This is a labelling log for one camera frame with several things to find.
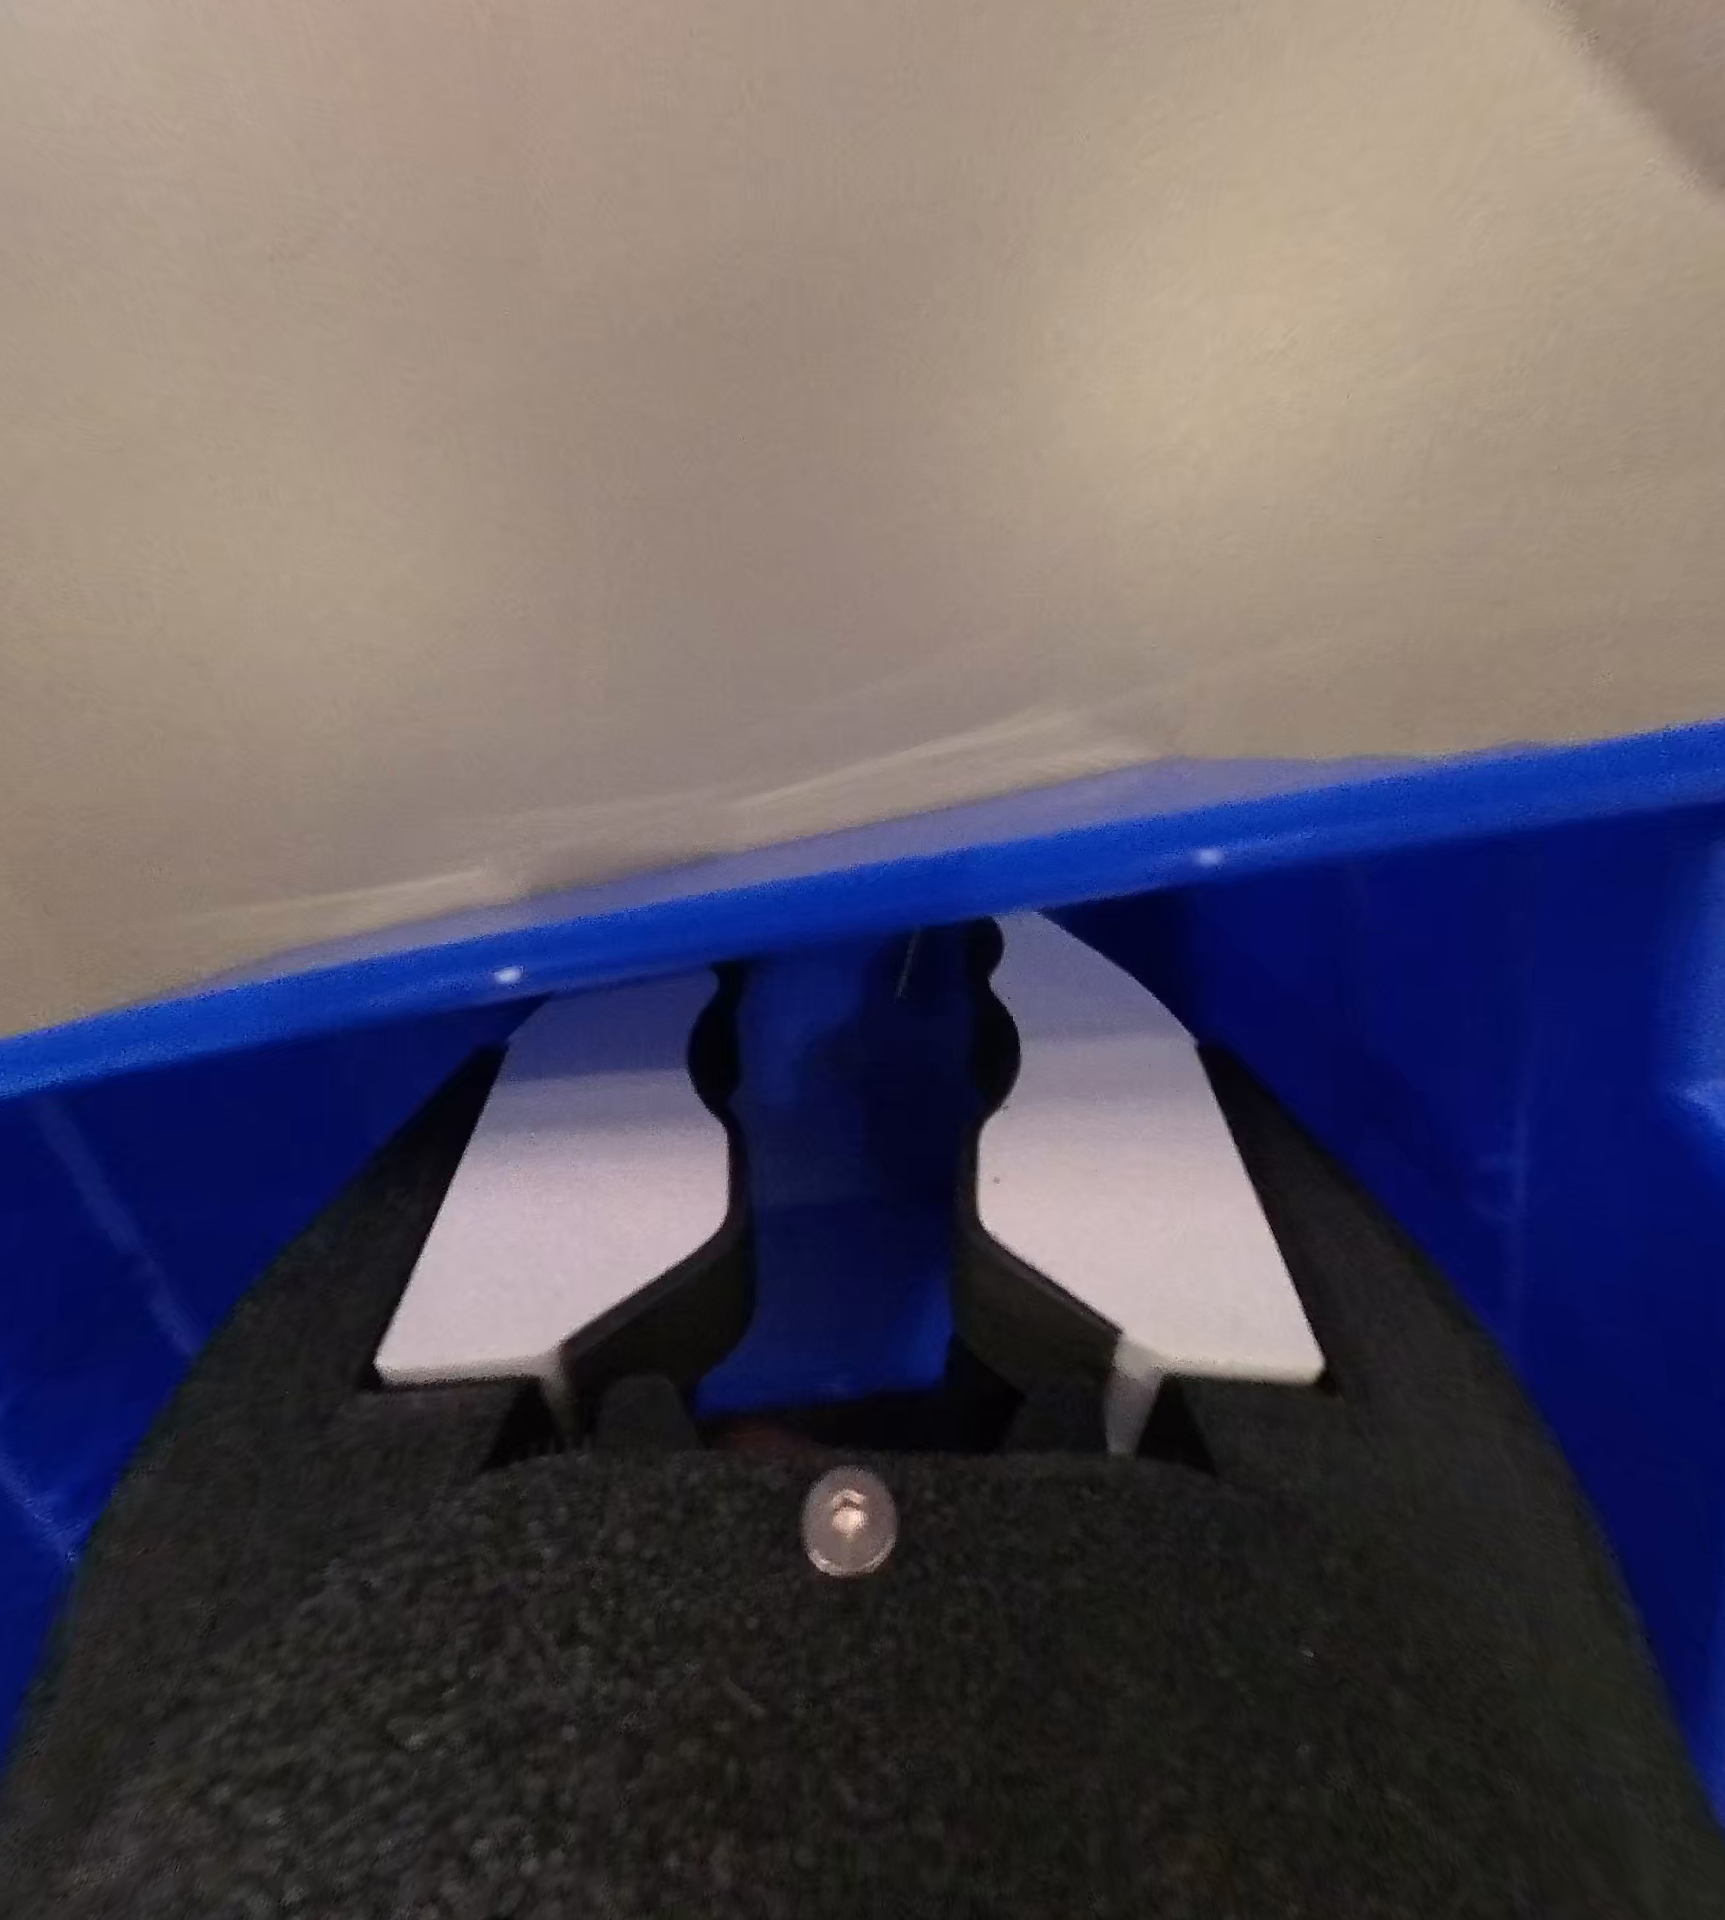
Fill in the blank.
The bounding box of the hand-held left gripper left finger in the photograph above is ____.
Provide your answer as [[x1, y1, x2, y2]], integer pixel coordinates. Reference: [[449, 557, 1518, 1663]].
[[370, 967, 762, 1390]]

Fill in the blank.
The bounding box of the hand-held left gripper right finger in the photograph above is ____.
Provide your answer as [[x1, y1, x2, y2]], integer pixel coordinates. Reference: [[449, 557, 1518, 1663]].
[[956, 908, 1327, 1457]]

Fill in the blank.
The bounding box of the blue divided bin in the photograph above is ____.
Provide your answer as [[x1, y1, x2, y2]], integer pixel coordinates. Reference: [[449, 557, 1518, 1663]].
[[0, 704, 1725, 1863]]

